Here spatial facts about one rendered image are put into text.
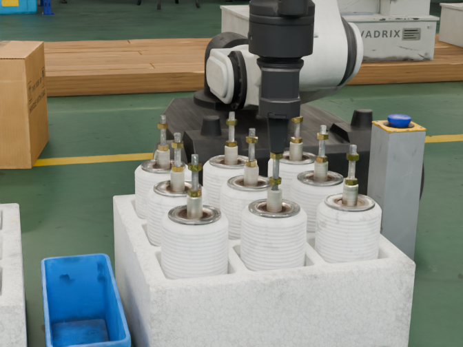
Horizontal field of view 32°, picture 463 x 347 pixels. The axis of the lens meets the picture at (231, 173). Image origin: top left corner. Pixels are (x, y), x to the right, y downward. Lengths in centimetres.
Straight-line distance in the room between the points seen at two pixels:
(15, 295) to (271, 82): 44
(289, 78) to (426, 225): 86
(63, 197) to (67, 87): 116
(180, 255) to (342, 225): 24
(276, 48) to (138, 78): 208
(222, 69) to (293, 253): 84
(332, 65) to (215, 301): 64
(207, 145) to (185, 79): 150
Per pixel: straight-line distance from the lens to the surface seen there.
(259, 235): 113
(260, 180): 128
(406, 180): 142
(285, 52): 106
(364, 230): 117
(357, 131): 178
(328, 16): 160
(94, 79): 309
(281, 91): 107
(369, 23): 344
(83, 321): 138
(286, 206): 117
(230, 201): 124
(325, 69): 158
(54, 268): 134
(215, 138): 168
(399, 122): 140
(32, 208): 192
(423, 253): 170
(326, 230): 118
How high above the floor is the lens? 65
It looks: 18 degrees down
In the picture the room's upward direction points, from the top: 1 degrees clockwise
